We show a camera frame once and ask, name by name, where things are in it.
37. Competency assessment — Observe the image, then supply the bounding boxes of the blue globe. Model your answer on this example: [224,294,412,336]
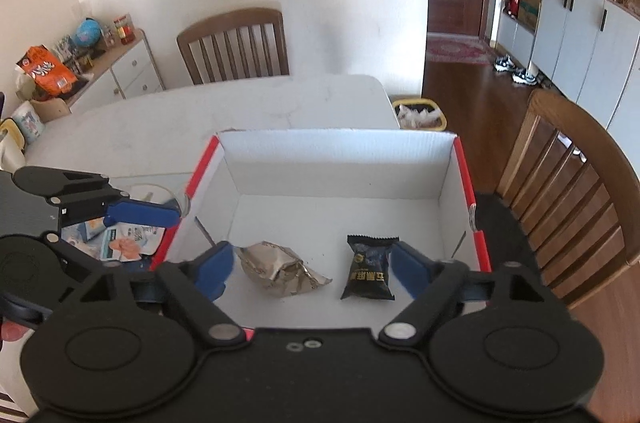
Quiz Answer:
[70,18,104,52]

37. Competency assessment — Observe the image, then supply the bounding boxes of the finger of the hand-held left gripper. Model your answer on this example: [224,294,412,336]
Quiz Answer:
[14,166,182,230]
[44,231,120,276]

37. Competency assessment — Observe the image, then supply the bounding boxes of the brown cardboard carton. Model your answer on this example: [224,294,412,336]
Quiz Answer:
[516,0,543,28]

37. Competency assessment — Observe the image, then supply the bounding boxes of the pale blue snack packet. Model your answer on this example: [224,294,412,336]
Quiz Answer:
[62,218,106,254]

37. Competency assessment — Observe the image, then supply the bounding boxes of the striped cloth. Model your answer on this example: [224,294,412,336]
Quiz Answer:
[0,370,31,420]

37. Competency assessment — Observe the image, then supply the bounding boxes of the person's left hand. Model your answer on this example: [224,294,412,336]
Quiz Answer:
[0,322,28,344]

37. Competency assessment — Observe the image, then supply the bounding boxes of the red patterned rug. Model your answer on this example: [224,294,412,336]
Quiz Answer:
[425,34,493,64]

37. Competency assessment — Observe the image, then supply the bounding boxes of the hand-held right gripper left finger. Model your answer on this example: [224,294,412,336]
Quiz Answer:
[79,241,250,351]

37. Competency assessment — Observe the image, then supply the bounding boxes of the orange snack bag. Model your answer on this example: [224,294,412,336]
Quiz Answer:
[22,45,79,98]

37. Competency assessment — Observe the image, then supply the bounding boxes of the light blue cracker packet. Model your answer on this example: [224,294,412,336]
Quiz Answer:
[100,225,167,262]

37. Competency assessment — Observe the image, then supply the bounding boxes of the gold foil wrapper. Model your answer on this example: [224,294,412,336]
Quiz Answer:
[235,240,334,299]

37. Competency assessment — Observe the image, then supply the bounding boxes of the red jar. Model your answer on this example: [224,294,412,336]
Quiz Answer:
[114,15,135,44]

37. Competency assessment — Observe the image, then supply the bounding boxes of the white printed pouch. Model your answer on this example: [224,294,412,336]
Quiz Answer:
[10,100,46,138]

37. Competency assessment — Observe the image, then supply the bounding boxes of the black snack packet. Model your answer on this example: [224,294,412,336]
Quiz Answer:
[340,234,401,302]

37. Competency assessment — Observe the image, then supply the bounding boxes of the red and white cardboard box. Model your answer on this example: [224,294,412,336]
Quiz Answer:
[149,129,493,339]

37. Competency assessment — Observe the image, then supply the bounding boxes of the yellow trash bin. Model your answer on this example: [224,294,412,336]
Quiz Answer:
[391,98,447,132]

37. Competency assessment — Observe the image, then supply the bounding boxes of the white drawer cabinet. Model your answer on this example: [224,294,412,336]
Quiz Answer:
[30,28,166,124]

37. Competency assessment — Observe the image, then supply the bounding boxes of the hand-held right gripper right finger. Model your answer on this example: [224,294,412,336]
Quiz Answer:
[378,242,547,349]

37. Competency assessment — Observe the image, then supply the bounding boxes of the grey wall cabinet unit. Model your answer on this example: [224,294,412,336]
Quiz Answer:
[495,0,640,138]

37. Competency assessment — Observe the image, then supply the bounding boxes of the wooden slat-back chair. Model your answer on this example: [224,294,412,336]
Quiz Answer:
[497,89,640,309]
[176,7,291,86]

